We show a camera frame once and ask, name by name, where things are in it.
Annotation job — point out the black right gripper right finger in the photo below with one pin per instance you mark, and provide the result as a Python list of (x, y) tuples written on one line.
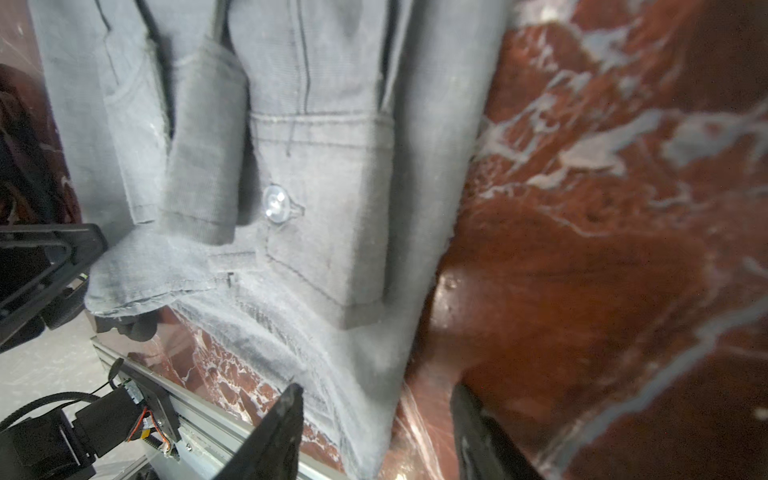
[(484, 450)]

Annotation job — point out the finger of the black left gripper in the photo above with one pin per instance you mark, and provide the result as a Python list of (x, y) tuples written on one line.
[(44, 277)]

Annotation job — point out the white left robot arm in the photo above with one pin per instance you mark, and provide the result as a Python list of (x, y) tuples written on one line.
[(61, 435)]

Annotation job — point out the red black plaid shirt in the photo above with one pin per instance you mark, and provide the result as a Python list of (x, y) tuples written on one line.
[(35, 183)]

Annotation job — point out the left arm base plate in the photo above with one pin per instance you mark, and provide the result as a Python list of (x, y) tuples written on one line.
[(157, 422)]

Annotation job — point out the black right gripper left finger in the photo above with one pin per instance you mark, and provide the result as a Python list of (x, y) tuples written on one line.
[(272, 450)]

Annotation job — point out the grey long sleeve shirt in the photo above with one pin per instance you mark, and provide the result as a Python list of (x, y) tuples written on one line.
[(284, 174)]

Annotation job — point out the aluminium frame rails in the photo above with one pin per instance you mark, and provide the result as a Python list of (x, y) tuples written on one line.
[(209, 436)]

